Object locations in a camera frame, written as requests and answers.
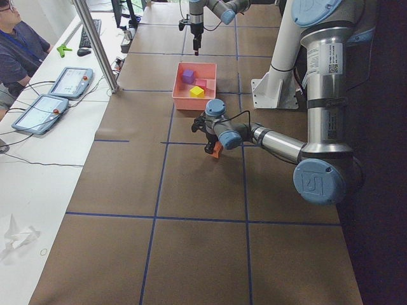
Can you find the purple foam block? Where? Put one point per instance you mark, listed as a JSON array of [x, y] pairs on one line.
[[188, 76]]

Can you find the near teach pendant tablet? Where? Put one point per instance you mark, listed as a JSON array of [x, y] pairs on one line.
[[41, 115]]

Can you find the yellow foam block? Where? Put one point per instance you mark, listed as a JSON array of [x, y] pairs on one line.
[[197, 92]]

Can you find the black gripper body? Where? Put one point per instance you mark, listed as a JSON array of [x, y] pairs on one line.
[[196, 31], [210, 138]]

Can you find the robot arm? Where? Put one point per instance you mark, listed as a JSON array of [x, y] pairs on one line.
[[306, 89], [226, 11]]

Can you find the crumpled white paper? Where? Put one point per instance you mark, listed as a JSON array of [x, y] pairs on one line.
[[15, 240]]

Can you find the far teach pendant tablet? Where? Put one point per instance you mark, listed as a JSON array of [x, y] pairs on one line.
[[72, 82]]

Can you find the pink plastic bin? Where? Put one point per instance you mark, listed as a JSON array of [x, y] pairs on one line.
[[180, 92]]

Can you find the green plastic tool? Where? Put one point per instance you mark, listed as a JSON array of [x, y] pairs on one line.
[[62, 49]]

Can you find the red foam block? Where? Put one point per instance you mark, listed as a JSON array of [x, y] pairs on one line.
[[201, 83]]

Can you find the brown paper table cover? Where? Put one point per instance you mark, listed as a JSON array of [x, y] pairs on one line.
[[155, 220]]

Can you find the black computer mouse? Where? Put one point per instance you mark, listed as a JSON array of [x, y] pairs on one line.
[[83, 52]]

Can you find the aluminium frame post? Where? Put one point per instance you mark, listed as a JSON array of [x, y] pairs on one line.
[[87, 21]]

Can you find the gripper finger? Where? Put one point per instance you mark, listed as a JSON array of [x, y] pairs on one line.
[[209, 148], [195, 44], [199, 41]]

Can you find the orange foam block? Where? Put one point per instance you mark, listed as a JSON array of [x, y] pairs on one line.
[[217, 150]]

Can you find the seated person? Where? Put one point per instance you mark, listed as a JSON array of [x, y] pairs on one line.
[[23, 50]]

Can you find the teach pendant tablet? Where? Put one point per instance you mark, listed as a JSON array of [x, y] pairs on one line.
[[41, 115], [72, 82]]

